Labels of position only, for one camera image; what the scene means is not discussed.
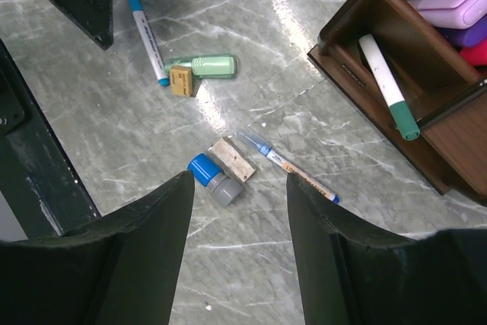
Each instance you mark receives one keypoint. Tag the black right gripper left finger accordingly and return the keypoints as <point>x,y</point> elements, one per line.
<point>119,269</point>

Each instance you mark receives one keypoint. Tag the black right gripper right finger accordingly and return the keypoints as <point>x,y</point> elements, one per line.
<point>353,272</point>

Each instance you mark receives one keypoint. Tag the blue tip long marker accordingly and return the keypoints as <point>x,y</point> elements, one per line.
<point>266,149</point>

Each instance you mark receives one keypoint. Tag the green cap white marker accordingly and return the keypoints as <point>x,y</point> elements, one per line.
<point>393,96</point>

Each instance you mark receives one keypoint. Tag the pink highlighter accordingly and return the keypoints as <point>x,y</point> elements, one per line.
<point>475,55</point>

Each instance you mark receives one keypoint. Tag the lilac pen case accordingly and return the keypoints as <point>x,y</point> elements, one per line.
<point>453,14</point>

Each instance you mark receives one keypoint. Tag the black purple highlighter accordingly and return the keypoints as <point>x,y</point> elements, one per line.
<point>468,37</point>

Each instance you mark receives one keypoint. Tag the blue grey glue stick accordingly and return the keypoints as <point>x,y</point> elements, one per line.
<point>223,188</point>

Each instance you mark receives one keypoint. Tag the brown wooden desk organizer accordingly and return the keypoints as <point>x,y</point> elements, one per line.
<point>447,96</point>

